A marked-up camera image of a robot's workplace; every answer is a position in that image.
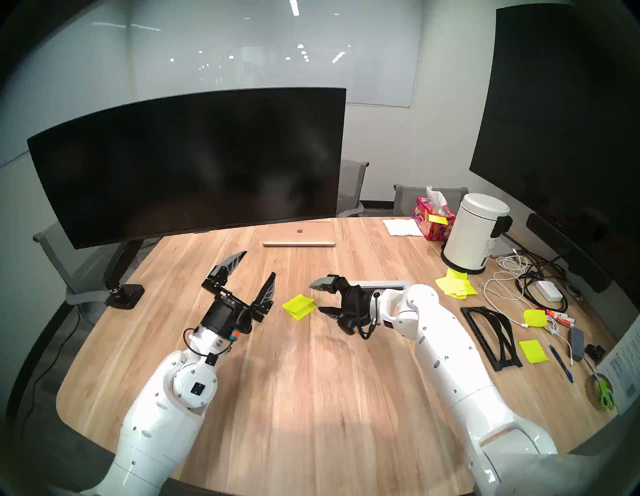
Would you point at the grey mesh office chair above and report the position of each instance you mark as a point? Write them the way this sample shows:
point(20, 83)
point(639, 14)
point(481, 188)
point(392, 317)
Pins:
point(52, 250)
point(350, 185)
point(407, 200)

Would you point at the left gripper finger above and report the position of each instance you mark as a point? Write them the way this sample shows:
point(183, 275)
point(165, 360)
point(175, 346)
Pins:
point(265, 297)
point(225, 270)

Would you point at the small black clip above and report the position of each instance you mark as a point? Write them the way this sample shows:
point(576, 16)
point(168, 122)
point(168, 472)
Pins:
point(595, 352)

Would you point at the orange white marker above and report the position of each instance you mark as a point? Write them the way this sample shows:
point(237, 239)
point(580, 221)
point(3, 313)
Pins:
point(557, 316)

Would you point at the black monitor stand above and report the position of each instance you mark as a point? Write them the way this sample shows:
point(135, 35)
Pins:
point(125, 295)

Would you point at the curved black monitor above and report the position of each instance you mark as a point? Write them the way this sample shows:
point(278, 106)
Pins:
point(190, 165)

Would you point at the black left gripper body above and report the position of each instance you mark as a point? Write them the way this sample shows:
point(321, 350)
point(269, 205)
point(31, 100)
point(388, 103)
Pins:
point(225, 315)

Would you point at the white power adapter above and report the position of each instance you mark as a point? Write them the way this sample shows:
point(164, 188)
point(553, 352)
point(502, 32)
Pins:
point(549, 290)

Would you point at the printed white paper sheet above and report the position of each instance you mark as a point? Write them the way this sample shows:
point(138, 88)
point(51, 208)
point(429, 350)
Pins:
point(625, 370)

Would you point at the white tissue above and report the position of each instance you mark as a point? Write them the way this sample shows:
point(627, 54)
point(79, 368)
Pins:
point(436, 197)

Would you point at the white pedal bin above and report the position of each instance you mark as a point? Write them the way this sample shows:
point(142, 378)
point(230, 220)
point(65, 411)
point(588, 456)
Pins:
point(470, 235)

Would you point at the linear ceiling light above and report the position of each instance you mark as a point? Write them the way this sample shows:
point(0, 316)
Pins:
point(294, 7)

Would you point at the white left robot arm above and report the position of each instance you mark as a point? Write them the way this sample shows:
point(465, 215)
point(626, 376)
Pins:
point(165, 400)

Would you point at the glass wall whiteboard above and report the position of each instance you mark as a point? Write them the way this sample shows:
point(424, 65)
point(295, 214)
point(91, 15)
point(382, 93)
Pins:
point(250, 50)

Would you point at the rose gold laptop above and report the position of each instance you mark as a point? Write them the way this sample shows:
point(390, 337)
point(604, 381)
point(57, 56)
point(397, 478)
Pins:
point(300, 234)

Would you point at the small yellow sticky note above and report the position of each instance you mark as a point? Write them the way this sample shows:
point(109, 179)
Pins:
point(535, 318)

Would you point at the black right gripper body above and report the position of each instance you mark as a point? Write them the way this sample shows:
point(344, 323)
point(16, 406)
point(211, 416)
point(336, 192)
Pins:
point(357, 310)

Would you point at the small yellow sticky pad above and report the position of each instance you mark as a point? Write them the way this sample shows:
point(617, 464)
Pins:
point(533, 351)

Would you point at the yellow sticky note pad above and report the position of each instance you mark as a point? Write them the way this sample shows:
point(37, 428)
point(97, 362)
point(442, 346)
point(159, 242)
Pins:
point(298, 307)

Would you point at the yellow note on tissue box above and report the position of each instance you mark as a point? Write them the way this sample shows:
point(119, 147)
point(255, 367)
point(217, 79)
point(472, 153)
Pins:
point(438, 219)

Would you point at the white paper napkin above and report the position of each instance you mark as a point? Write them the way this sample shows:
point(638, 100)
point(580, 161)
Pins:
point(402, 227)

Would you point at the loose yellow sticky notes pile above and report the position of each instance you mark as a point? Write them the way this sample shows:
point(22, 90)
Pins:
point(455, 286)

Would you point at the grey rectangular block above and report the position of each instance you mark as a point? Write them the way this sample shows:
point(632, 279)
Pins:
point(576, 344)

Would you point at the black frame stand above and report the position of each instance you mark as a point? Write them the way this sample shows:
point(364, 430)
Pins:
point(506, 363)

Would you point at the grey table socket box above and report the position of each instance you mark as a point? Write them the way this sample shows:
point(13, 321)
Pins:
point(385, 284)

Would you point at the large black wall screen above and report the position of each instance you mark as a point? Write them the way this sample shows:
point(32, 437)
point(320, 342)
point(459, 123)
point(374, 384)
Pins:
point(560, 125)

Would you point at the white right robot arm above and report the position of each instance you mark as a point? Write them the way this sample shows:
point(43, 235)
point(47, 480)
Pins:
point(450, 350)

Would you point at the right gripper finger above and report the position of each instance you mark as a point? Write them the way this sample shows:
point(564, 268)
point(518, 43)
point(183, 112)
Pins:
point(334, 312)
point(325, 285)

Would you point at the colourful tissue box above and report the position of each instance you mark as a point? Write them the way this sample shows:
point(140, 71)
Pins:
point(435, 231)

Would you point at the blue pen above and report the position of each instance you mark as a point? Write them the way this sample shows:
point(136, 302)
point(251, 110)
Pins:
point(561, 363)

